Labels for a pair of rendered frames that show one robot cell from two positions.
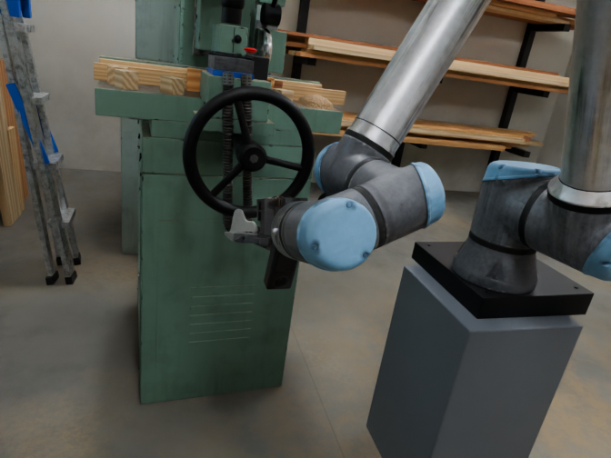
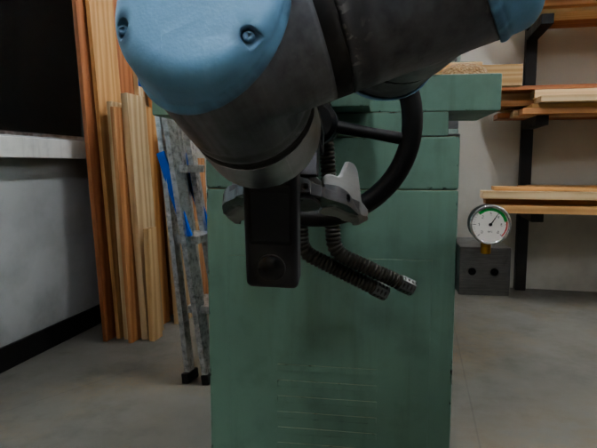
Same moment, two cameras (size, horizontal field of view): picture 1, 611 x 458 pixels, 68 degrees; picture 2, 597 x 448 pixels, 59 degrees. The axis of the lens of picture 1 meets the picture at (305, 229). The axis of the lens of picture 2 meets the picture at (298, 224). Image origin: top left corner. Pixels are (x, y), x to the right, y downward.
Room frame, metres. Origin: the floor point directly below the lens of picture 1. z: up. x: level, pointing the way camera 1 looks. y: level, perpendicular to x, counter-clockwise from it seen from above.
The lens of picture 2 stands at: (0.32, -0.22, 0.75)
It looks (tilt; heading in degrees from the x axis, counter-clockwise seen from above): 7 degrees down; 31
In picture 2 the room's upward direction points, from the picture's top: straight up
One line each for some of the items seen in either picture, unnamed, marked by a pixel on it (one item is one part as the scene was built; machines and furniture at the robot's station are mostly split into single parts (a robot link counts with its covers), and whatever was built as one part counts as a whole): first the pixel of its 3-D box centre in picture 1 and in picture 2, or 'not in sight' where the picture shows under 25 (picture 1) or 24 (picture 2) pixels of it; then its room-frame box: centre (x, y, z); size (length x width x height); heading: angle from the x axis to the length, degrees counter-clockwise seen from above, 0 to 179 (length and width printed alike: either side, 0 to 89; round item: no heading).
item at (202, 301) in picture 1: (207, 253); (338, 335); (1.40, 0.32, 0.35); 0.58 x 0.45 x 0.71; 22
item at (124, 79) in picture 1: (126, 79); not in sight; (1.07, 0.45, 0.92); 0.04 x 0.04 x 0.04; 48
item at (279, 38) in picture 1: (268, 51); not in sight; (1.52, 0.19, 1.02); 0.09 x 0.07 x 0.12; 112
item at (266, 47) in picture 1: (263, 50); not in sight; (1.45, 0.20, 1.02); 0.12 x 0.03 x 0.12; 22
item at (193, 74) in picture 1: (231, 84); not in sight; (1.25, 0.25, 0.93); 0.23 x 0.02 x 0.06; 112
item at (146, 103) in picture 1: (225, 109); (321, 99); (1.18, 0.24, 0.87); 0.61 x 0.30 x 0.06; 112
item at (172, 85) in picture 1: (172, 85); not in sight; (1.10, 0.36, 0.92); 0.05 x 0.04 x 0.04; 54
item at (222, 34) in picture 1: (229, 43); not in sight; (1.31, 0.27, 1.03); 0.14 x 0.07 x 0.09; 22
